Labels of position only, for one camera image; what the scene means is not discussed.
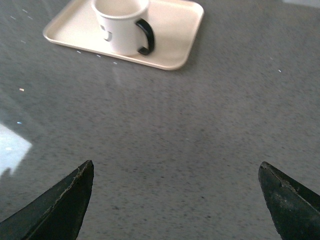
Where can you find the white smiley mug black handle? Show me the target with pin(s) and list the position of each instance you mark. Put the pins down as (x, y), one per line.
(125, 26)

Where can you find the cream rectangular tray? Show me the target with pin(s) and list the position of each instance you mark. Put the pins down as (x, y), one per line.
(174, 22)

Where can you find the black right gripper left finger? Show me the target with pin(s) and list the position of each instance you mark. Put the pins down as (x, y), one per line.
(57, 214)

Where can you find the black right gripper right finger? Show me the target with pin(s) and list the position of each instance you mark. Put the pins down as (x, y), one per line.
(294, 208)

